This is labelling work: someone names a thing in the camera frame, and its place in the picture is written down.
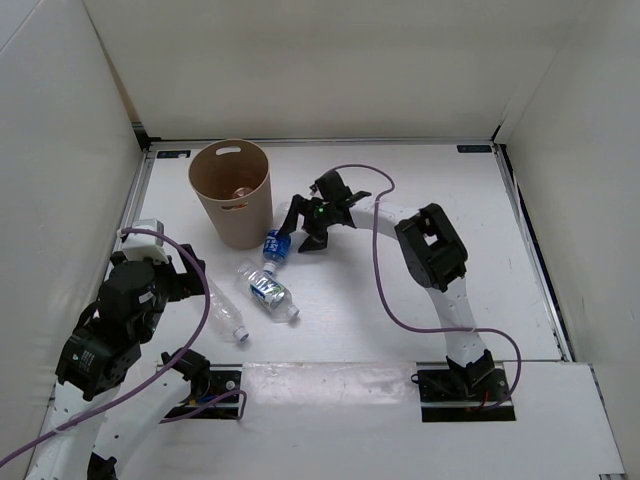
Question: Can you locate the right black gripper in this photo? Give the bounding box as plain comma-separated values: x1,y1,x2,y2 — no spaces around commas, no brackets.
276,195,337,253

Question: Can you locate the left blue corner sticker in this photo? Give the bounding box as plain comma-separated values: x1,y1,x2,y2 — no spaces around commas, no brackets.
156,150,191,159

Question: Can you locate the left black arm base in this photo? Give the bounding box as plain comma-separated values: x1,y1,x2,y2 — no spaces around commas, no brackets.
164,364,244,420

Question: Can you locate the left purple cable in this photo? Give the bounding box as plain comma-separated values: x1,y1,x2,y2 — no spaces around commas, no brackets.
0,227,248,466

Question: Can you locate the tan cylindrical waste bin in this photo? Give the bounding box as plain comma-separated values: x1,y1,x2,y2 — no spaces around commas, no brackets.
188,139,273,250

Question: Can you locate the right aluminium frame rail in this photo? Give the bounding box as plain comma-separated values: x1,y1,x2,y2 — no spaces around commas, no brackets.
493,142,575,362

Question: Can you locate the green blue label bottle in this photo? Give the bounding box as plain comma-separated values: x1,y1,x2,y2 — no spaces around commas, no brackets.
236,260,300,323

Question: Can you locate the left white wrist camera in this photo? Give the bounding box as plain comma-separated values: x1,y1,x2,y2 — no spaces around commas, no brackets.
118,219,169,265

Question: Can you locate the left aluminium frame rail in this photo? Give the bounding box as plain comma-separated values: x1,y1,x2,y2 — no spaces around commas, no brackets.
119,149,154,229

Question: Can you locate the blue corner sticker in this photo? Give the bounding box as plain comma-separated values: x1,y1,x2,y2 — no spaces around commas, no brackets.
456,144,492,154
156,150,191,159

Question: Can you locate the orange plastic bottle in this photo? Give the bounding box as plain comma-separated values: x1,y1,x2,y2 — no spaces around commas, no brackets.
231,187,254,199

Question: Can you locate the clear unlabelled plastic bottle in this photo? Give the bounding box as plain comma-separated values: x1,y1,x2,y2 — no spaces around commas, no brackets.
207,276,250,344

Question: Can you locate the aluminium frame rail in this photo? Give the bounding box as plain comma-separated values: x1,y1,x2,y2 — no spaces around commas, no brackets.
493,142,575,362
119,149,154,229

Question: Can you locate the right blue corner sticker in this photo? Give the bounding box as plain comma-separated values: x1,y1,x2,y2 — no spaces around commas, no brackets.
456,144,492,154

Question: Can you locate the blue label plastic bottle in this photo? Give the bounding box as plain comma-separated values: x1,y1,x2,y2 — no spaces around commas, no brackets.
262,202,292,274

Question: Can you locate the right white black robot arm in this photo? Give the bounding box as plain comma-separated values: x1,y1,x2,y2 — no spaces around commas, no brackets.
277,169,495,400

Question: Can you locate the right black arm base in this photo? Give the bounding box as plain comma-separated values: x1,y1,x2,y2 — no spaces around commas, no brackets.
411,369,516,423

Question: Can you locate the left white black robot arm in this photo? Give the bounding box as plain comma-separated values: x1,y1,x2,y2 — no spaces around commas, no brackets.
28,234,211,479

